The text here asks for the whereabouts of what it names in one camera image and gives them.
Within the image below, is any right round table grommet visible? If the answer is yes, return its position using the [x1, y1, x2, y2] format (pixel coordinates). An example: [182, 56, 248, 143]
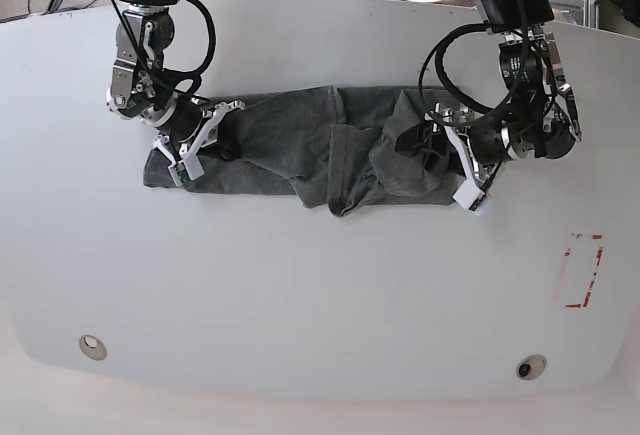
[516, 354, 547, 381]

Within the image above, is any left round table grommet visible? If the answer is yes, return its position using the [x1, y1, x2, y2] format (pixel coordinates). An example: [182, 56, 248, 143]
[79, 335, 107, 361]

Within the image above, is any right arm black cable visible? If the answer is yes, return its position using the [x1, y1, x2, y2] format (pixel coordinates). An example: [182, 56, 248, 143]
[89, 0, 217, 101]

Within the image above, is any red tape rectangle marking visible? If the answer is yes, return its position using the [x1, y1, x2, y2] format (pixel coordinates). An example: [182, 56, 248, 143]
[557, 233, 604, 309]

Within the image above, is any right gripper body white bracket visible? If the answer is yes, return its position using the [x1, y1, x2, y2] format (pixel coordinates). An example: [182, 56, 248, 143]
[152, 98, 245, 170]

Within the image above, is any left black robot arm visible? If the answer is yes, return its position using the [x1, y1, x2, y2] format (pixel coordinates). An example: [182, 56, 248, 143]
[396, 0, 582, 211]

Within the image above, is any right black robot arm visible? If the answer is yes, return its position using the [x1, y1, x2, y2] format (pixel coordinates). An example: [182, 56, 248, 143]
[107, 0, 245, 185]

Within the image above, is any grey T-shirt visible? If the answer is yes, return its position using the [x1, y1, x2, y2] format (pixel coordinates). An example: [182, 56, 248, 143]
[142, 83, 476, 219]

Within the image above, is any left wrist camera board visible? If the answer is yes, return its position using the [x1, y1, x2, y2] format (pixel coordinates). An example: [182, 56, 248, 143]
[453, 185, 491, 217]

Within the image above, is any round table grommet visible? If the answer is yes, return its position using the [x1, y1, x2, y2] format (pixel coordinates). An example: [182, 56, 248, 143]
[79, 335, 107, 361]
[516, 354, 547, 381]

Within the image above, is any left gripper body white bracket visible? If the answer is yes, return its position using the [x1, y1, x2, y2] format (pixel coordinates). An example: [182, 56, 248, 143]
[441, 121, 505, 195]

